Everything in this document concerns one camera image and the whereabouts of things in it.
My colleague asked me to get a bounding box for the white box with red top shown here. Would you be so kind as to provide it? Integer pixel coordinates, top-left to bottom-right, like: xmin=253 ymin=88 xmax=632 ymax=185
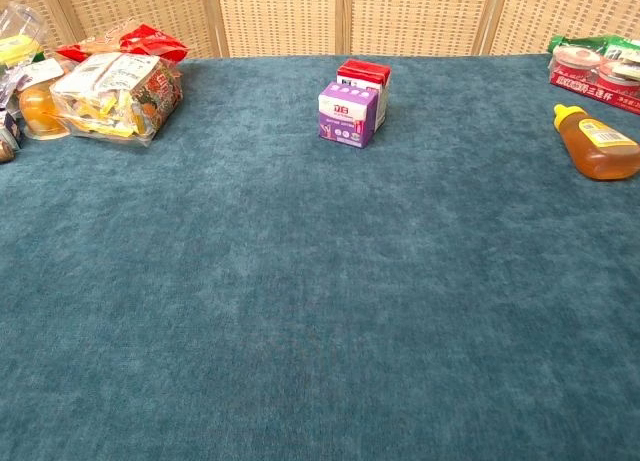
xmin=336 ymin=58 xmax=392 ymax=131

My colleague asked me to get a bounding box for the purple milk carton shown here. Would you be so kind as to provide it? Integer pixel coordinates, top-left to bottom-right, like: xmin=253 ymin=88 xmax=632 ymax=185
xmin=317 ymin=81 xmax=380 ymax=150

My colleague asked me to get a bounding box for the teal tablecloth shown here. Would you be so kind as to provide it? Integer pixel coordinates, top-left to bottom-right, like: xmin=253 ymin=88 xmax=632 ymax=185
xmin=0 ymin=53 xmax=640 ymax=461

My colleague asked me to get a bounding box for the woven folding screen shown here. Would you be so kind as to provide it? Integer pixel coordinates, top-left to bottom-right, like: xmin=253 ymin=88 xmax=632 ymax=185
xmin=0 ymin=0 xmax=640 ymax=59

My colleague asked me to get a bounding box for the clear noodle multipack bag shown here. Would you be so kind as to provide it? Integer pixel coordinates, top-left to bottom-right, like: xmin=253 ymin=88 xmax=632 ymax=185
xmin=49 ymin=51 xmax=184 ymax=148

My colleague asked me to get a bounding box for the red snack bag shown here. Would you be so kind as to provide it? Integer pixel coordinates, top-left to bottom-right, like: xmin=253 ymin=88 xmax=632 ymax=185
xmin=55 ymin=23 xmax=190 ymax=65

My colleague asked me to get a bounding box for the honey squeeze bottle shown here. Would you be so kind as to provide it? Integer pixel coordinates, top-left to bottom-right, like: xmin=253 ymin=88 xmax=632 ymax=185
xmin=552 ymin=103 xmax=640 ymax=181

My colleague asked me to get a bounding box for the red three-cup pack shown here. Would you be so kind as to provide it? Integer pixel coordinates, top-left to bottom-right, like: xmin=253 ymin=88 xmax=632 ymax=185
xmin=548 ymin=44 xmax=640 ymax=115

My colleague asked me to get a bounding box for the yellow packet in clear wrap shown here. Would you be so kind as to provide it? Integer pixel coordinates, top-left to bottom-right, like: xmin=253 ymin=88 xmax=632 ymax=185
xmin=0 ymin=3 xmax=50 ymax=66

